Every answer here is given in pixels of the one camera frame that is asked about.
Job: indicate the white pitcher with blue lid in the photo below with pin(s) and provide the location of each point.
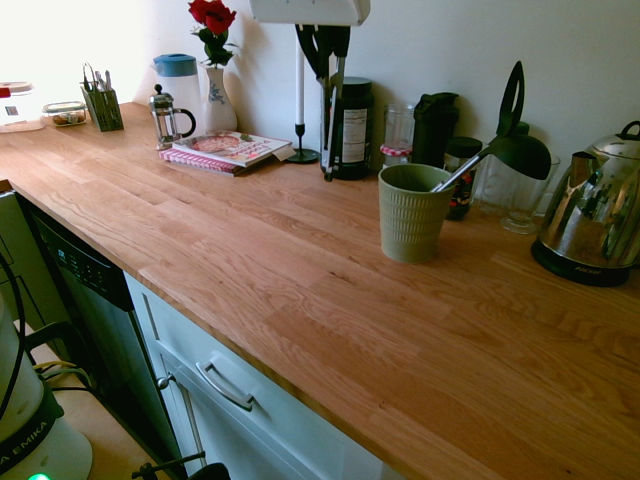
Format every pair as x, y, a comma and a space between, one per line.
182, 80

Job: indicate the pink checkered book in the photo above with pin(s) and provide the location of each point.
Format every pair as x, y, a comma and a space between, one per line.
200, 162

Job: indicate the steel tongs with black grips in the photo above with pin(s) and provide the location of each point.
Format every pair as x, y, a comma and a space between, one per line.
327, 145

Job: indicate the red roses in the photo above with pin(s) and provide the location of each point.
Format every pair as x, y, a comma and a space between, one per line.
215, 20

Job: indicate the glass food container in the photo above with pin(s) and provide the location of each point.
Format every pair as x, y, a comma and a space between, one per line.
64, 114

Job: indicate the black kettle base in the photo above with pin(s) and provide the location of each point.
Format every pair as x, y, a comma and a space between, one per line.
575, 270

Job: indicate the stainless steel electric kettle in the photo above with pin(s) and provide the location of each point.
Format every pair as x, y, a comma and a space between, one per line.
595, 210

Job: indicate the white container with red clip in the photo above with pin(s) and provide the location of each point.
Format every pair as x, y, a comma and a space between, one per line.
17, 112

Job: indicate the white drawer front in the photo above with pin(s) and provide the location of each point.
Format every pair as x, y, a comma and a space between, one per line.
240, 370

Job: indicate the black dishwasher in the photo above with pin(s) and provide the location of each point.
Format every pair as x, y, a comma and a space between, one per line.
95, 300

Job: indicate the black shaker bottle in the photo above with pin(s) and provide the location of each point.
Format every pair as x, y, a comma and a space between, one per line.
435, 130

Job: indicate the dark green supplement tub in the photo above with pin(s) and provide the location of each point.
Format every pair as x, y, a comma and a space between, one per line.
356, 125

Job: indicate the green ribbed utensil holder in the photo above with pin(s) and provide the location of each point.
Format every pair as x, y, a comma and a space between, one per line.
410, 220

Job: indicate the silver cabinet knob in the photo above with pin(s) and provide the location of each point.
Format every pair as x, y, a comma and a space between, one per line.
164, 382

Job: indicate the white candle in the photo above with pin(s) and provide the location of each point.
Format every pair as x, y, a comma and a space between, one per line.
299, 85

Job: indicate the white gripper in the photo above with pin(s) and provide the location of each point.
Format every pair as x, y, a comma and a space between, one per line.
310, 11

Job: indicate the black candle holder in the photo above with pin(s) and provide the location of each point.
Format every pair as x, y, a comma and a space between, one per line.
301, 152

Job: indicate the green cutlery caddy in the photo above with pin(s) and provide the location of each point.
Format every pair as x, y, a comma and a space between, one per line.
104, 110

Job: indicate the dark jar with black lid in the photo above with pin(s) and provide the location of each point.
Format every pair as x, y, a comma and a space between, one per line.
462, 150

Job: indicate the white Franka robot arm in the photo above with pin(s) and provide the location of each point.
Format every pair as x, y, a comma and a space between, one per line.
30, 440

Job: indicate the glass jar with checkered band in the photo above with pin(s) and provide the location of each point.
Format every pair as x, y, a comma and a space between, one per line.
397, 130

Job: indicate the white vase with blue print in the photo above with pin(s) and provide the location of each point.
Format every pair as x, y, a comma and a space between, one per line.
219, 105

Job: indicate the black slotted spoon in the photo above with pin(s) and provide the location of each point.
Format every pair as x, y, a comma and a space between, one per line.
511, 110

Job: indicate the glass french press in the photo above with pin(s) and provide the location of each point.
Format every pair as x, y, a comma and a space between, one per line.
167, 120

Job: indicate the stack of cookbooks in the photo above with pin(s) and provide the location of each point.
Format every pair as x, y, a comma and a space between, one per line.
235, 147

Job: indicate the clear footed glass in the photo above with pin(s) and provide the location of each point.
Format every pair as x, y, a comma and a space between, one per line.
522, 205

